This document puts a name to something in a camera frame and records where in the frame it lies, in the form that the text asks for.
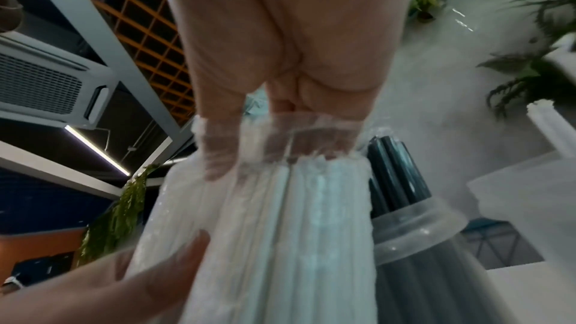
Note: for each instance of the person's left hand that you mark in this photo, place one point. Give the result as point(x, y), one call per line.
point(112, 297)

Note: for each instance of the person's right hand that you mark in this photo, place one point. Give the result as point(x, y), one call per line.
point(292, 31)

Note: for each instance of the clear bag of white straws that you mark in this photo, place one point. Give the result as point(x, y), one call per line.
point(180, 208)

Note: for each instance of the bunch of black straws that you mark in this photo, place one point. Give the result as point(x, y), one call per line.
point(396, 173)

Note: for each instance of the pack of white straws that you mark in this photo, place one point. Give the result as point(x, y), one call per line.
point(306, 244)

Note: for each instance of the linear ceiling light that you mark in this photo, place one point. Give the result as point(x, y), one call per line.
point(96, 150)

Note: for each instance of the orange ceiling grid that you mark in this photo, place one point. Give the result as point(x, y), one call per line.
point(144, 31)

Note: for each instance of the grey ceiling beam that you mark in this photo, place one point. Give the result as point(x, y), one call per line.
point(103, 38)

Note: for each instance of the white ceiling air conditioner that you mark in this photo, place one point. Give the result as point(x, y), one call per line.
point(40, 84)

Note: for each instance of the green fern plant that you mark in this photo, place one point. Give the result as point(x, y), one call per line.
point(535, 73)

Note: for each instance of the blue mesh fence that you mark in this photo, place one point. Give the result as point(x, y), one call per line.
point(499, 244)

